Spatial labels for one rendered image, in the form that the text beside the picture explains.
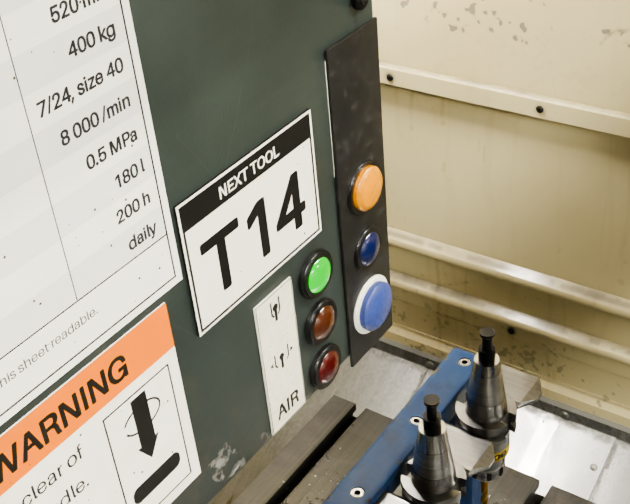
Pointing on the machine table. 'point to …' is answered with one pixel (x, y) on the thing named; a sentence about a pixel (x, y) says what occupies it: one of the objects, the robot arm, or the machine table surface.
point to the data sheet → (62, 194)
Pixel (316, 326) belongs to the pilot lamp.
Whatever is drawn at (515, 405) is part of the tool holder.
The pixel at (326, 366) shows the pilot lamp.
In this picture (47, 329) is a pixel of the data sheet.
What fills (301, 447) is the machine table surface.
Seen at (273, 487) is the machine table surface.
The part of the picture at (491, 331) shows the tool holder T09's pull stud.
